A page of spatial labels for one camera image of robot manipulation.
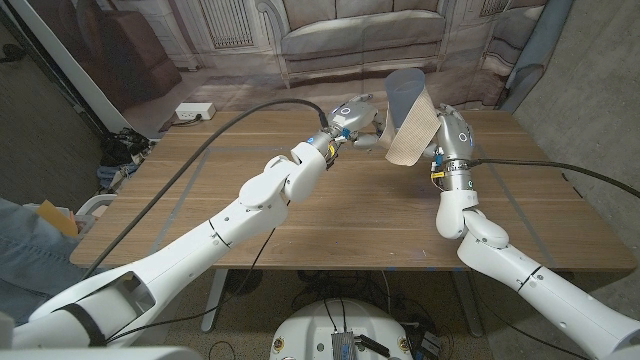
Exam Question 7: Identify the white table leg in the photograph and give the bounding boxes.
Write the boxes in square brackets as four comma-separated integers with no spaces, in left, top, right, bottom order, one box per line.
[200,268,229,334]

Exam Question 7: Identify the yellow paper envelope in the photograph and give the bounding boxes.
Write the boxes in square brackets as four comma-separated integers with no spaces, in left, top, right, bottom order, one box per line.
[35,199,80,238]

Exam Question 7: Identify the beige elastic arm wrap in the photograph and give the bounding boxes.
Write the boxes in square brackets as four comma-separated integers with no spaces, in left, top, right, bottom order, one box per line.
[377,85,444,167]

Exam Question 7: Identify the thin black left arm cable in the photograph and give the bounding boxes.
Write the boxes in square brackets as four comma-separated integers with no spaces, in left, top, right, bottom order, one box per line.
[102,227,279,346]

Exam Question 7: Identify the person in blue jeans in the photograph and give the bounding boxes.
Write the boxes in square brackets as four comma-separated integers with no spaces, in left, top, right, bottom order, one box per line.
[0,197,101,327]

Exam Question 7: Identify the printed sofa room backdrop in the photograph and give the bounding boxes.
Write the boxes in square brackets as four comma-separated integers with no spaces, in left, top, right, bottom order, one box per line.
[24,0,551,141]

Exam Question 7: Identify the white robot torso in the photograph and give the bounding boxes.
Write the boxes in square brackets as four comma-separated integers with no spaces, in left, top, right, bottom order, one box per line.
[269,298,415,360]

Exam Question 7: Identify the white slanted board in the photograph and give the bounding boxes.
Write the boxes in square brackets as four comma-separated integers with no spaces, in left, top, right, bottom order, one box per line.
[8,0,132,137]

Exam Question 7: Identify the white power strip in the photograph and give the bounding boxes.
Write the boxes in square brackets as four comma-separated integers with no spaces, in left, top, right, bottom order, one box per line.
[174,102,217,122]

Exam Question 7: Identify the white plastic bin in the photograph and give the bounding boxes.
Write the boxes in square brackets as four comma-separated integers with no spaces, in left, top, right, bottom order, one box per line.
[22,193,119,241]

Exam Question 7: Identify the dark cable and gear pile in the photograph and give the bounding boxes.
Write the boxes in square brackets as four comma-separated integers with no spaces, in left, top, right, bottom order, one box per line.
[96,127,154,190]

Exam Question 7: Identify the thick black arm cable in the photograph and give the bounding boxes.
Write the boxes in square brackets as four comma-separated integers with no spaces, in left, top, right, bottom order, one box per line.
[79,97,331,281]
[467,157,640,200]

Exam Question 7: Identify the blue-grey rolled backdrop edge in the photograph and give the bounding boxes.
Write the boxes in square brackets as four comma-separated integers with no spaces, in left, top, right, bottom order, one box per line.
[499,0,575,114]

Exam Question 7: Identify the grey finned electronics module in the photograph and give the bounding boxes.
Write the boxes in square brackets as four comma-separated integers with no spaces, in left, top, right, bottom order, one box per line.
[331,329,357,360]

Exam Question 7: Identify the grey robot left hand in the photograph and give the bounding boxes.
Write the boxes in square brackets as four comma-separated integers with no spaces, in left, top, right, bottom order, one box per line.
[327,93,394,151]

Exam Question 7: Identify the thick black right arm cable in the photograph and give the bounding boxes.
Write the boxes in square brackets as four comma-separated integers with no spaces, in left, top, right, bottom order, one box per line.
[467,157,640,200]

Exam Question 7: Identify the translucent blue plastic cup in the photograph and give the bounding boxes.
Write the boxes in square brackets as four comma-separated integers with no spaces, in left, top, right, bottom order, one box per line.
[383,67,427,130]

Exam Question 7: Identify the grey table leg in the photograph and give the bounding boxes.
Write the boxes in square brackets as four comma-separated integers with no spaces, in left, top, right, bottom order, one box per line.
[452,272,484,338]

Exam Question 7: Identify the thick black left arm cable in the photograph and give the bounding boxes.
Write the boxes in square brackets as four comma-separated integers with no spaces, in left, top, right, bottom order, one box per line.
[79,97,331,281]

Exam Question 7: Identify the black velcro arm strap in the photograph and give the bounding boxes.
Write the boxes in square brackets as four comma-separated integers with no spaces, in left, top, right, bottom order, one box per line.
[59,302,109,348]

